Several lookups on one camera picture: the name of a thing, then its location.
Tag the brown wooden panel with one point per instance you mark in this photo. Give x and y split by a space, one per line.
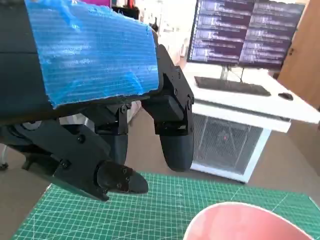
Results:
305 62

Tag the green cutting mat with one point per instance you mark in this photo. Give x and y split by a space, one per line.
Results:
150 212

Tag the computer monitor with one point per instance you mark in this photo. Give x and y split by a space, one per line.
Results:
225 30

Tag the white mesh cabinet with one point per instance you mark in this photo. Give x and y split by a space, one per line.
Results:
225 142

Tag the black keyboard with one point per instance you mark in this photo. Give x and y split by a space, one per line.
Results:
230 86

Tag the white desk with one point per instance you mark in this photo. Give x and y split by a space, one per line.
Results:
250 105

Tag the black computer mouse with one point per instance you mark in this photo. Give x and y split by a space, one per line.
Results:
285 96

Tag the pink bowl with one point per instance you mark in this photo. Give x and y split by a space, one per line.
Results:
237 225

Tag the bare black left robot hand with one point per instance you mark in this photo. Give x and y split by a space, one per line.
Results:
87 62

